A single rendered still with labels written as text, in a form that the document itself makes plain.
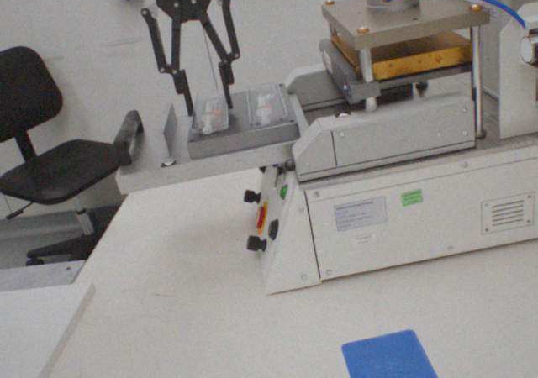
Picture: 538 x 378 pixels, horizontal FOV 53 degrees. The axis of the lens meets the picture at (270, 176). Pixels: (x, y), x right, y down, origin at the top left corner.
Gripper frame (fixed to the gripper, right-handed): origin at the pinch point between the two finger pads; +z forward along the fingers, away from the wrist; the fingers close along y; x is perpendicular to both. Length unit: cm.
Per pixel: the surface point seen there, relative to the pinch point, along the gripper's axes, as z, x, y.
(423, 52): -2.5, 9.8, -31.6
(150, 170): 6.9, 10.8, 9.5
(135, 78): 33, -156, 44
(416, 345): 28.5, 32.3, -21.7
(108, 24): 9, -156, 48
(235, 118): 4.2, 3.5, -3.8
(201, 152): 6.0, 9.9, 1.9
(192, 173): 8.6, 10.9, 3.8
